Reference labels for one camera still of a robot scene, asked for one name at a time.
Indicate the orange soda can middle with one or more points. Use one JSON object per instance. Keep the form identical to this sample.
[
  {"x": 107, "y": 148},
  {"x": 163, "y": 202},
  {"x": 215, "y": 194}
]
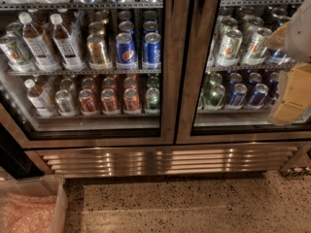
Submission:
[{"x": 110, "y": 102}]

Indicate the blue pepsi can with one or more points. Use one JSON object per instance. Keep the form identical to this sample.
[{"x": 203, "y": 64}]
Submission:
[
  {"x": 126, "y": 52},
  {"x": 151, "y": 51}
]

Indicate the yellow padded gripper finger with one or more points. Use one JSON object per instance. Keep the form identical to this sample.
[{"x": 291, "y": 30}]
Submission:
[{"x": 294, "y": 95}]

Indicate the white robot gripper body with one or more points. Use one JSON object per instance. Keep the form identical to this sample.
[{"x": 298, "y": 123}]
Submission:
[{"x": 300, "y": 38}]

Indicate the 7up can fridge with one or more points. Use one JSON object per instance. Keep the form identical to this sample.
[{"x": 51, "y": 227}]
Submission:
[
  {"x": 229, "y": 48},
  {"x": 254, "y": 53}
]

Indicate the pink bubble wrap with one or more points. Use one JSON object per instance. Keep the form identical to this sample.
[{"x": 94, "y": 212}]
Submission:
[{"x": 26, "y": 214}]

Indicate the small bottle lower shelf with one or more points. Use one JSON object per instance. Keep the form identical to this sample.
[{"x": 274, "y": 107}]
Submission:
[{"x": 40, "y": 99}]

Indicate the orange soda can left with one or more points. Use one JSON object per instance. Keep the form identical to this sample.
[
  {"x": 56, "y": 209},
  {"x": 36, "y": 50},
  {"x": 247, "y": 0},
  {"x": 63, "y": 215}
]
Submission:
[{"x": 89, "y": 105}]

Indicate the gold soda can front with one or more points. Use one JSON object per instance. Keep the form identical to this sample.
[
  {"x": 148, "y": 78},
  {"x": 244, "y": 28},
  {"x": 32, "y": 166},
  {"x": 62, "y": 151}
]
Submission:
[{"x": 99, "y": 57}]

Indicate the blue Pepsi can front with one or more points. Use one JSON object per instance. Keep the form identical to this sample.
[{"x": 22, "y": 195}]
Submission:
[{"x": 126, "y": 52}]

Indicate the silver blue can upper right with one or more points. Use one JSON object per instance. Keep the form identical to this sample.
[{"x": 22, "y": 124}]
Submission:
[{"x": 277, "y": 57}]

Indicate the green soda can lower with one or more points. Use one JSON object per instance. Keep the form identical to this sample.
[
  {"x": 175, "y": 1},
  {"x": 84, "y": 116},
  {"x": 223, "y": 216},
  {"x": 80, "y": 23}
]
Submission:
[{"x": 152, "y": 100}]

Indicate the silver can lower shelf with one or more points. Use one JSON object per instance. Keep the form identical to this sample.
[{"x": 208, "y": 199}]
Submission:
[{"x": 65, "y": 103}]

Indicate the blue Pepsi can right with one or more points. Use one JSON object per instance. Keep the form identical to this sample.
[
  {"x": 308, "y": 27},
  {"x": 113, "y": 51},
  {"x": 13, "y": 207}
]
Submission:
[{"x": 151, "y": 51}]

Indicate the glass fridge door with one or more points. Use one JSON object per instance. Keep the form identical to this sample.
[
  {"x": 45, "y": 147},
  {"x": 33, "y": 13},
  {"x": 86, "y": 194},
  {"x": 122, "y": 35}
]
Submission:
[
  {"x": 209, "y": 20},
  {"x": 168, "y": 18}
]

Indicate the green 7up can left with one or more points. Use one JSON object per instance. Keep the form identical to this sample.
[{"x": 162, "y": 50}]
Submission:
[{"x": 19, "y": 56}]

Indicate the clear plastic bin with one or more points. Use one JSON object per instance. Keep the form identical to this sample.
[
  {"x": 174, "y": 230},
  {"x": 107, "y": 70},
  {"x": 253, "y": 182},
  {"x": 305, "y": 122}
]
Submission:
[{"x": 42, "y": 187}]

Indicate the steel fridge bottom grille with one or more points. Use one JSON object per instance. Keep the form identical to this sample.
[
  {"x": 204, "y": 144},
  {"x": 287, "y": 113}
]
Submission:
[{"x": 169, "y": 160}]

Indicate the orange soda can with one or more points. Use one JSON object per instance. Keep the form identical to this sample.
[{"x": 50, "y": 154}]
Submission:
[
  {"x": 89, "y": 105},
  {"x": 131, "y": 102},
  {"x": 110, "y": 102}
]

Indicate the green can right lower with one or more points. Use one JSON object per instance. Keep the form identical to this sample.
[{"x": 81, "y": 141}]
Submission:
[{"x": 215, "y": 97}]

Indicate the orange soda can right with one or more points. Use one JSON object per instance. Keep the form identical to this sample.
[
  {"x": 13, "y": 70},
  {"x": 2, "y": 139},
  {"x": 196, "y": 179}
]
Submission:
[{"x": 131, "y": 102}]

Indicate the tea bottle white cap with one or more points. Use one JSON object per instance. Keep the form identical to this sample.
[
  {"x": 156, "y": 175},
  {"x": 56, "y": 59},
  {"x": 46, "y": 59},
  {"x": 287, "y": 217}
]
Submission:
[
  {"x": 39, "y": 43},
  {"x": 67, "y": 43}
]

